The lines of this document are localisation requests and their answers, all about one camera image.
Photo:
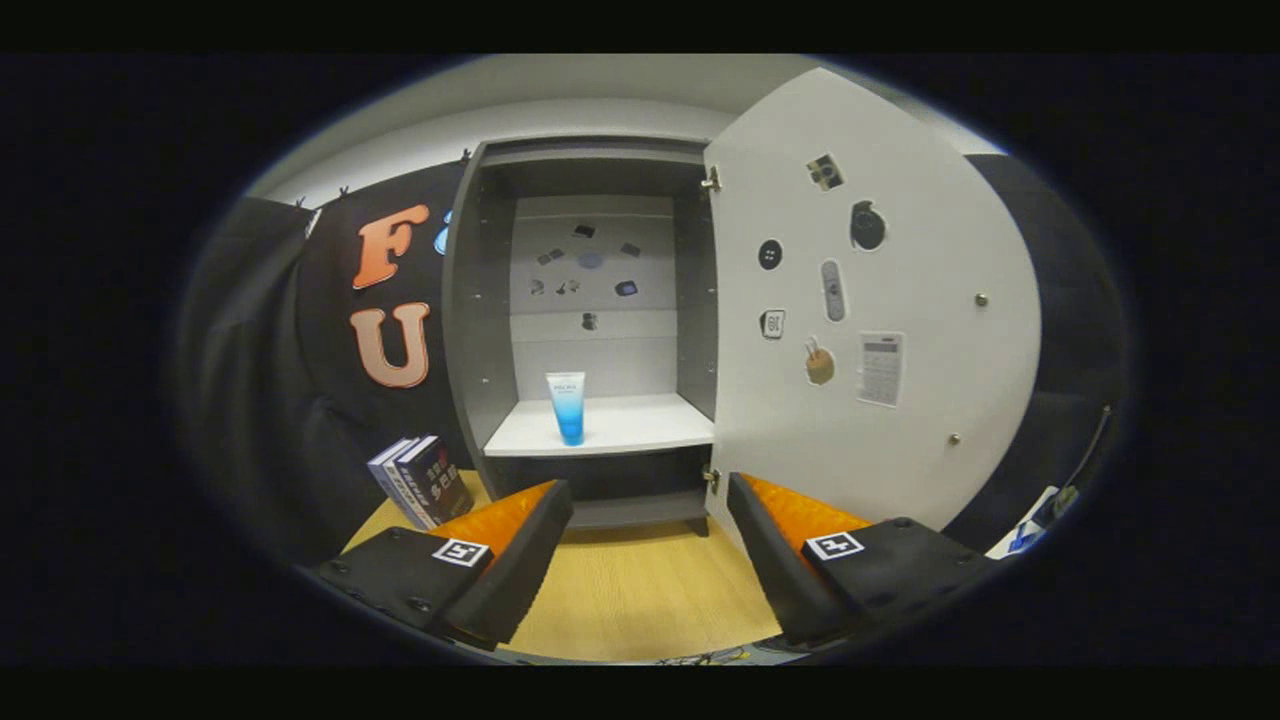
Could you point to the metal door hinge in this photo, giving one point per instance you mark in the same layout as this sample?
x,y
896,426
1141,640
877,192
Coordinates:
x,y
711,180
711,478

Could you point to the grey stand pole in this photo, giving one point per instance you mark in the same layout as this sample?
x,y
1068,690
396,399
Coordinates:
x,y
1087,455

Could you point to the dark blue book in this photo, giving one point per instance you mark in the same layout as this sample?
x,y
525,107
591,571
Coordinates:
x,y
440,485

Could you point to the black backdrop cloth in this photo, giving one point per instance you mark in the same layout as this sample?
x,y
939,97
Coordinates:
x,y
270,380

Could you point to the white cabinet shelf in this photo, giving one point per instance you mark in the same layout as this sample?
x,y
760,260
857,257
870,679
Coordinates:
x,y
640,425

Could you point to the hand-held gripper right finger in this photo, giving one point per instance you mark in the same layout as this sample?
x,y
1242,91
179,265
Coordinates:
x,y
775,560

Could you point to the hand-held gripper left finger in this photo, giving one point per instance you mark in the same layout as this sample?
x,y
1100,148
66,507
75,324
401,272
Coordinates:
x,y
520,570

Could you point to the light blue book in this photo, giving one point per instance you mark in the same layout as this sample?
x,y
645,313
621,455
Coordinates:
x,y
383,475

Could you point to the grey cabinet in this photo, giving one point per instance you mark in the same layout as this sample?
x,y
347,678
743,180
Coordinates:
x,y
490,300

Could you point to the beige cabinet door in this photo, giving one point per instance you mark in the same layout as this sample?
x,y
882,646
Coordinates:
x,y
940,250

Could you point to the white side table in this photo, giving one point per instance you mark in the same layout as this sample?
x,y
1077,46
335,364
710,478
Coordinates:
x,y
1005,545

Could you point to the blue and white tube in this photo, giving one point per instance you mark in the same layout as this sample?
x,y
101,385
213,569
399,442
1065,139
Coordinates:
x,y
568,415

